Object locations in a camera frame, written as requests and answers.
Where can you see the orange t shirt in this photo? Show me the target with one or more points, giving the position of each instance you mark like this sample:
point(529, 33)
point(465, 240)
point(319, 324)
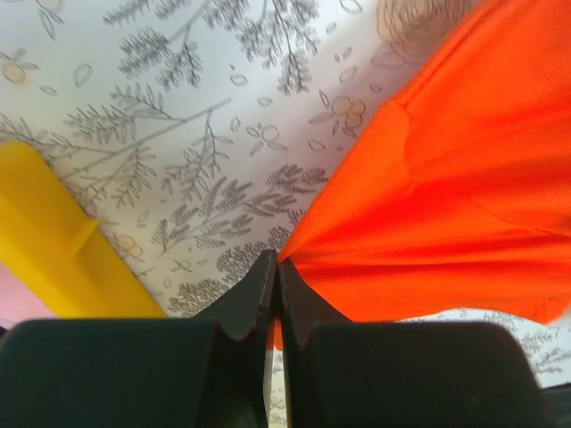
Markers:
point(457, 194)

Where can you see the yellow plastic tray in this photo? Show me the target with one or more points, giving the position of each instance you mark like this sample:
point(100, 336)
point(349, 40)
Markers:
point(57, 250)

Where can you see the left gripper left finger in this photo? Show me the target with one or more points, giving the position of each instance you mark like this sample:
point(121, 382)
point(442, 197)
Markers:
point(210, 370)

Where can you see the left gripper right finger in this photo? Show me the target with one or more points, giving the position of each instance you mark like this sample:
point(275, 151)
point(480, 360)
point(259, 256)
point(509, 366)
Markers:
point(339, 373)

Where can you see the pink t shirt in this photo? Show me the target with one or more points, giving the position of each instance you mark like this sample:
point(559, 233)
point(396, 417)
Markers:
point(17, 302)

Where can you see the floral patterned table mat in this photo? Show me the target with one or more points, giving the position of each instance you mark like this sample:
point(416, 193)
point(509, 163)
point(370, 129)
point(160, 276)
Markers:
point(199, 133)

